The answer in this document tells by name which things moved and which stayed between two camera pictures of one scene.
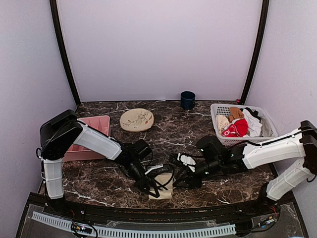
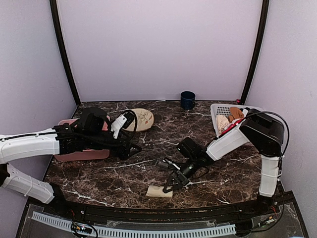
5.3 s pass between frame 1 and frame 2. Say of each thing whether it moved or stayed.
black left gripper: moved
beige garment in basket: stayed
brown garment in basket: stayed
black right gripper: moved
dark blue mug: stayed
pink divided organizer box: stayed
